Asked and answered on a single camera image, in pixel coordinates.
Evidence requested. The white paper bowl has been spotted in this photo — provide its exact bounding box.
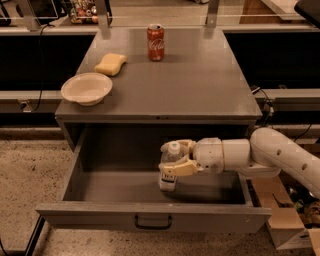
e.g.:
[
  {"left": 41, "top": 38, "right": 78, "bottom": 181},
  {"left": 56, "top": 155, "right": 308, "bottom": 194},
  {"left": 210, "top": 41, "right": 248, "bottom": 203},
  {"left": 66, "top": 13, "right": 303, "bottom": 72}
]
[{"left": 61, "top": 73, "right": 113, "bottom": 106}]

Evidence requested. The black cables right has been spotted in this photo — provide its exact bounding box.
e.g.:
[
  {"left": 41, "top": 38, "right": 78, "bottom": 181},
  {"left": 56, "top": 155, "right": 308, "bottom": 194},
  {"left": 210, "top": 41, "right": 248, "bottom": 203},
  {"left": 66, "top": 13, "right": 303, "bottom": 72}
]
[{"left": 249, "top": 84, "right": 314, "bottom": 143}]

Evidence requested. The clear plastic water bottle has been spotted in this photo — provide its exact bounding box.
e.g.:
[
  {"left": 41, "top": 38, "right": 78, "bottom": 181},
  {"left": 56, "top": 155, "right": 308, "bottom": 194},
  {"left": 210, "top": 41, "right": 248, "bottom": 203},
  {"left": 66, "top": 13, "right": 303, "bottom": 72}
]
[{"left": 159, "top": 141, "right": 183, "bottom": 192}]

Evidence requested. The black metal floor frame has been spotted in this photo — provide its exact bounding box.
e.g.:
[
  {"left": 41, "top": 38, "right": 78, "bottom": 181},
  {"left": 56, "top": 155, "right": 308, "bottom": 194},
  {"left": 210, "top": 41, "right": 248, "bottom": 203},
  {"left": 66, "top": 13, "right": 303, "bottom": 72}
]
[{"left": 0, "top": 216, "right": 45, "bottom": 256}]

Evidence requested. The black power cable left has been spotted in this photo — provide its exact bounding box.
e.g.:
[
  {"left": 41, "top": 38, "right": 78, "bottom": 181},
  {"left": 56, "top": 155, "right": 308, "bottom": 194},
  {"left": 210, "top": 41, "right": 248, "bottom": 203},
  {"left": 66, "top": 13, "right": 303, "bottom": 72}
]
[{"left": 31, "top": 23, "right": 56, "bottom": 113}]

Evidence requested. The red coca-cola can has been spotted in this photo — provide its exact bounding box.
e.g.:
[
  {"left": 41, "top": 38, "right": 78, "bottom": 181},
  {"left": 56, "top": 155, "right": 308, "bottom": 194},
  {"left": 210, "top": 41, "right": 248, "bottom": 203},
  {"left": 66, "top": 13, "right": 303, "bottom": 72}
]
[{"left": 147, "top": 24, "right": 165, "bottom": 61}]

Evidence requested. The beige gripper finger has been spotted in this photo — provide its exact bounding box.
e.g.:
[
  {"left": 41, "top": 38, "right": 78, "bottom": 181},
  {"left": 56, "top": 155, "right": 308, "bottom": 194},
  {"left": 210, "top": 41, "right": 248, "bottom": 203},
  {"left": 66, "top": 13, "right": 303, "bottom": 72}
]
[
  {"left": 160, "top": 139, "right": 196, "bottom": 155},
  {"left": 159, "top": 159, "right": 203, "bottom": 176}
]

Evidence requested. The black drawer handle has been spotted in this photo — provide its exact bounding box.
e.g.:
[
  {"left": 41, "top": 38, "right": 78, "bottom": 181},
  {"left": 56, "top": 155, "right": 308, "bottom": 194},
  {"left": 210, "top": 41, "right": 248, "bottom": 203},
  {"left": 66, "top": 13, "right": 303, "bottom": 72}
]
[{"left": 134, "top": 215, "right": 172, "bottom": 231}]

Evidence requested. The yellow sponge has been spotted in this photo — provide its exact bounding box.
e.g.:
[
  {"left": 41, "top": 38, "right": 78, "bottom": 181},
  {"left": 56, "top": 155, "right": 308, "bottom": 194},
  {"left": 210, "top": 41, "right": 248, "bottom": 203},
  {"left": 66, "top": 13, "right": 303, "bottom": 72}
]
[{"left": 95, "top": 53, "right": 127, "bottom": 76}]

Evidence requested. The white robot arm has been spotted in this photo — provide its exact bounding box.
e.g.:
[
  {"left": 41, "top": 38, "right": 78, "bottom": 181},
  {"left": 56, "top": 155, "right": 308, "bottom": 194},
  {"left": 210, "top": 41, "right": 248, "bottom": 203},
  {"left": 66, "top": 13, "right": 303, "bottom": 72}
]
[{"left": 159, "top": 127, "right": 320, "bottom": 198}]

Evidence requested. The basket of colourful items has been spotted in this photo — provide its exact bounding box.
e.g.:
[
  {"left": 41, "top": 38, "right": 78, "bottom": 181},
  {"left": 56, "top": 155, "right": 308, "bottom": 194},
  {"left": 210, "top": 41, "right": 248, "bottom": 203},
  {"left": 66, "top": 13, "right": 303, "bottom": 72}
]
[{"left": 69, "top": 0, "right": 98, "bottom": 24}]

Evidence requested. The open grey top drawer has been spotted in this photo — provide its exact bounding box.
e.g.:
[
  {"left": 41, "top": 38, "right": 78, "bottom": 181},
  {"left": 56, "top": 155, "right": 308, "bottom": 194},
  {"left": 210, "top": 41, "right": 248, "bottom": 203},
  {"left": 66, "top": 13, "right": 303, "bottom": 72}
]
[{"left": 36, "top": 124, "right": 271, "bottom": 233}]

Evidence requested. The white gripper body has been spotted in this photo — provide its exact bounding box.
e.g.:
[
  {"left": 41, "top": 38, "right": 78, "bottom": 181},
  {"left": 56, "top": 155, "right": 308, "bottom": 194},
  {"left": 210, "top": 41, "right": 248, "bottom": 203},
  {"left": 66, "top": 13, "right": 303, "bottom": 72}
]
[{"left": 193, "top": 137, "right": 224, "bottom": 174}]

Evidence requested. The brown cardboard box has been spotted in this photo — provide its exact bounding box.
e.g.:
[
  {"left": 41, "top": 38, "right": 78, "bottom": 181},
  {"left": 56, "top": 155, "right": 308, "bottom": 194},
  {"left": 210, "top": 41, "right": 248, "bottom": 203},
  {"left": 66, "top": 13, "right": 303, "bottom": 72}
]
[{"left": 250, "top": 143, "right": 320, "bottom": 256}]

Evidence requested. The grey metal cabinet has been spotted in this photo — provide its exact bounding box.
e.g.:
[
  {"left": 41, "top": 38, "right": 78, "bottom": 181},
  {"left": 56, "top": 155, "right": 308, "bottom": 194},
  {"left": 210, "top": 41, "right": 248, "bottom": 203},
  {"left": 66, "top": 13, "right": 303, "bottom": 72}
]
[{"left": 56, "top": 27, "right": 261, "bottom": 147}]

